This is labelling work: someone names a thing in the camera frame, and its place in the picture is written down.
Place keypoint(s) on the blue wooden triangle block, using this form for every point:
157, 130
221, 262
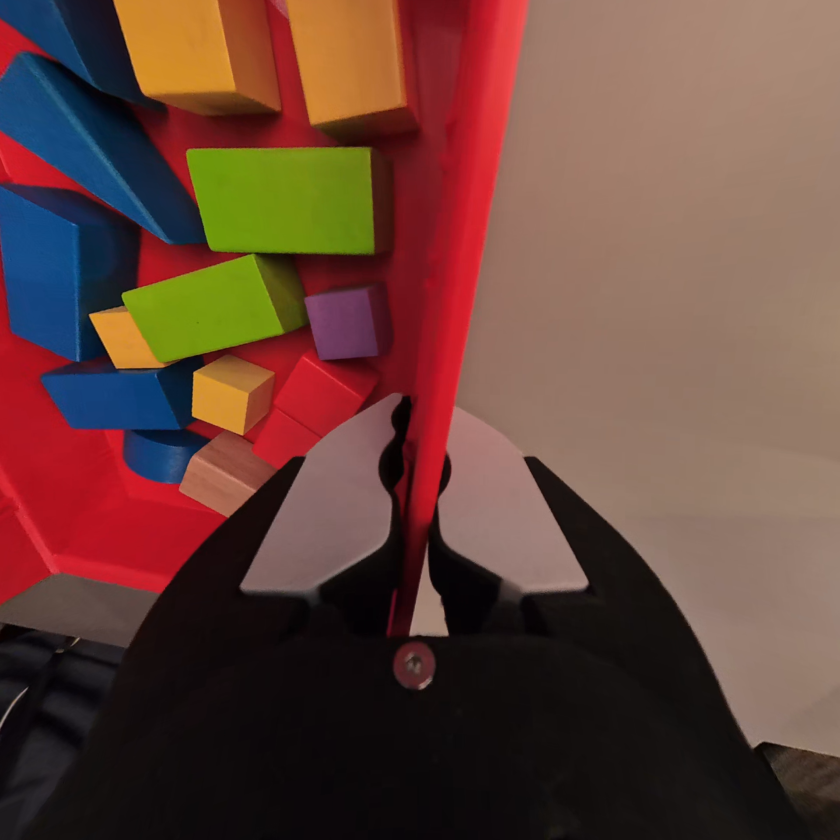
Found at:
92, 144

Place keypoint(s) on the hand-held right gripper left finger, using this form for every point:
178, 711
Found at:
328, 512

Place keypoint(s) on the yellow wooden cube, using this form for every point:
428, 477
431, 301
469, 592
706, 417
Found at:
348, 59
226, 394
121, 341

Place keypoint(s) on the long green wooden block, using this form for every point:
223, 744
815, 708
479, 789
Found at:
282, 200

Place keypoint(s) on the orange wooden block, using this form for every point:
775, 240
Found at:
184, 46

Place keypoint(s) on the red wooden cube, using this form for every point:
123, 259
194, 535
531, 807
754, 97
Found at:
282, 439

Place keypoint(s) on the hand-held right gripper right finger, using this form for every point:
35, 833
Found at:
505, 518

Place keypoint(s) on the red wooden block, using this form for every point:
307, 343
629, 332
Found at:
318, 394

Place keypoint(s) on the natural wooden block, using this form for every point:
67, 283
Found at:
220, 476

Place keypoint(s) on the person's lap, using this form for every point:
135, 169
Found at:
46, 735

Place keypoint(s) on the blue wooden cylinder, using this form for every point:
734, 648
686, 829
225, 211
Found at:
161, 456

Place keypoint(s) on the purple wooden block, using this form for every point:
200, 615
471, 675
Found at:
344, 325

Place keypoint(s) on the red plastic bin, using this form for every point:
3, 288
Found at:
472, 197

